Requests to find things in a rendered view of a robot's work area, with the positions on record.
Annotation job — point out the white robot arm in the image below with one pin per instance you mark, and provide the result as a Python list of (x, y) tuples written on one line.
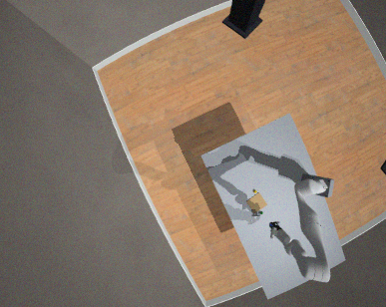
[(312, 268)]

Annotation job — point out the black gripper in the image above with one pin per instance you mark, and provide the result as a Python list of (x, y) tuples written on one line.
[(276, 226)]

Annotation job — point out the tan square mat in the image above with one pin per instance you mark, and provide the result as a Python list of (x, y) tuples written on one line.
[(256, 203)]

